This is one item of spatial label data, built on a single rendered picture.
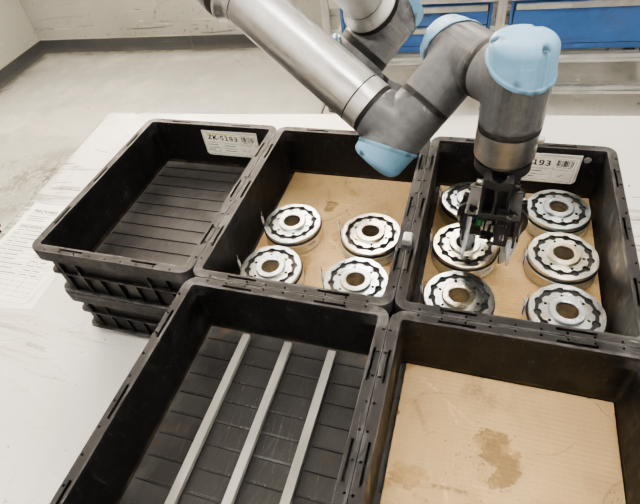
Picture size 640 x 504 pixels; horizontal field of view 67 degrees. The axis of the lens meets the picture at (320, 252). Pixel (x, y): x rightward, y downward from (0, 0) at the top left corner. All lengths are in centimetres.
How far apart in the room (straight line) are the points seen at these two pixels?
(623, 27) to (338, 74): 220
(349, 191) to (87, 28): 362
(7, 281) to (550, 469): 110
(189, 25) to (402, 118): 338
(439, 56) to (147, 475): 64
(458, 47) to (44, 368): 88
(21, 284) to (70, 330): 21
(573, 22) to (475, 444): 229
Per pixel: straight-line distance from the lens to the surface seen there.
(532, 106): 60
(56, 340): 109
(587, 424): 71
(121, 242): 100
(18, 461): 98
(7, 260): 133
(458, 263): 78
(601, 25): 275
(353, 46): 107
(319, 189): 98
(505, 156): 63
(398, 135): 65
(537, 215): 89
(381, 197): 94
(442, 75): 66
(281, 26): 72
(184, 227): 97
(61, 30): 455
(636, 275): 74
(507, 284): 81
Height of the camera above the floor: 144
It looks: 46 degrees down
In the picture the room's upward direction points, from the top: 9 degrees counter-clockwise
